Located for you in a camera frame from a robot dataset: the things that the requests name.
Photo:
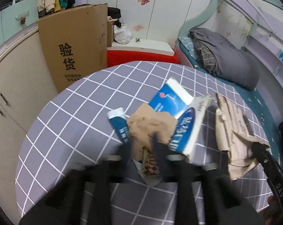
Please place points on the grey checked tablecloth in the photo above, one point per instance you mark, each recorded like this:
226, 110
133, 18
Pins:
73, 131

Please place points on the blue white toothpaste box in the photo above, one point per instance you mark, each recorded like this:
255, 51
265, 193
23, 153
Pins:
188, 110

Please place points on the teal drawer stair unit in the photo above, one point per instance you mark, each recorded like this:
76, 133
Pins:
10, 18

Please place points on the white wardrobe doors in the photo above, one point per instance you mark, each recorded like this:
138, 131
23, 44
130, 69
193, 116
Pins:
158, 20

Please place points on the grey folded duvet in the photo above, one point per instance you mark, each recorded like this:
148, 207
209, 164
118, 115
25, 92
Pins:
219, 57

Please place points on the person's hand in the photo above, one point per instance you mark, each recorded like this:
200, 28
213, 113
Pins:
271, 210

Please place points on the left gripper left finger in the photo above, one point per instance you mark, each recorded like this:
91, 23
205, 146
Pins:
85, 189

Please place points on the blue toothpaste tube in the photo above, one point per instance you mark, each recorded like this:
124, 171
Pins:
119, 123

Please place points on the teal bed sheet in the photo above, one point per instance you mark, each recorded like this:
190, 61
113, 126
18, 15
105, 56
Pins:
251, 102

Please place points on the beige stocking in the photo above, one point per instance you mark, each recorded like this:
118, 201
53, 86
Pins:
146, 122

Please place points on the pink butterfly sticker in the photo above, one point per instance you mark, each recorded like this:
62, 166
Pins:
143, 2

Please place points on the white plastic bag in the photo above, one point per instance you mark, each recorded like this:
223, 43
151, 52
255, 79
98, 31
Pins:
122, 35

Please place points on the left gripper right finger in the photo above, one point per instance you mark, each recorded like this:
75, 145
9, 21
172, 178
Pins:
222, 204

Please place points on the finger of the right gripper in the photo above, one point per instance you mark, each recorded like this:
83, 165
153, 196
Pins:
272, 170

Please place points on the red box with white lid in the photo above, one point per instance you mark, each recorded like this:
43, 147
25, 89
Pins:
140, 50

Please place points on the tall cardboard box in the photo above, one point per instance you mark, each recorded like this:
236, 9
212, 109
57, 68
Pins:
74, 43

